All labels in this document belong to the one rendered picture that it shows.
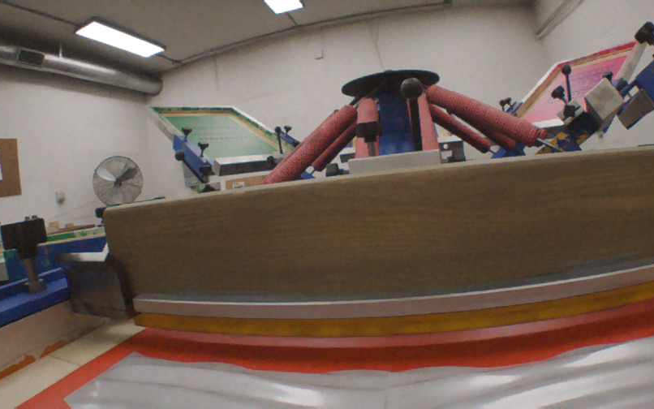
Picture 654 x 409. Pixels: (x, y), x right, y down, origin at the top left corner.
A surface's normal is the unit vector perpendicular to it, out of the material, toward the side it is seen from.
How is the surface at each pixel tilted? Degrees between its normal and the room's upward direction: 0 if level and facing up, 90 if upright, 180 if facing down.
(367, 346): 0
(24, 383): 0
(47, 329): 90
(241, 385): 33
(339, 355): 0
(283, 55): 90
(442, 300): 90
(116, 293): 90
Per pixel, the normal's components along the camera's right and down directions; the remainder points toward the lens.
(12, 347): 0.97, -0.10
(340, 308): -0.22, 0.11
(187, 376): -0.19, -0.77
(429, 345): -0.12, -0.99
